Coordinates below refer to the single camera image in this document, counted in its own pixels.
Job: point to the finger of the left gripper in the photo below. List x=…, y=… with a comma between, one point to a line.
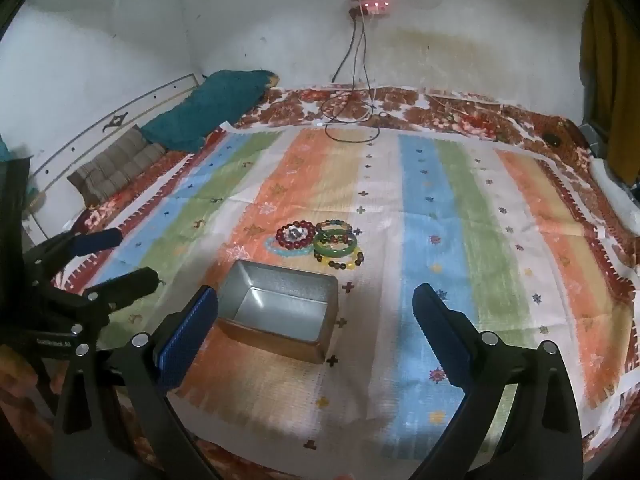
x=53, y=254
x=121, y=292

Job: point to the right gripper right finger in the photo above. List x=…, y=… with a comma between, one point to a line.
x=462, y=355

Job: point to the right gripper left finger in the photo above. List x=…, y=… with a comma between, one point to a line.
x=158, y=364

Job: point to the green jade bangle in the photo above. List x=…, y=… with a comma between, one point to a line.
x=336, y=243

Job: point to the brown striped pillow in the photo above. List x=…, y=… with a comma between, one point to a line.
x=114, y=168

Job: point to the open metal tin box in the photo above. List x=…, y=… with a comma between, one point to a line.
x=287, y=312

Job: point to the striped colourful blanket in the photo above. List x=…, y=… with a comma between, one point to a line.
x=360, y=284

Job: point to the teal folded blanket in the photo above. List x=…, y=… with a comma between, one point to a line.
x=224, y=96

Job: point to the yellow curtain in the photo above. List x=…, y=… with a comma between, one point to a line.
x=609, y=70

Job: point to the wall power strip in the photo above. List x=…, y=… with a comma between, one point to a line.
x=369, y=7

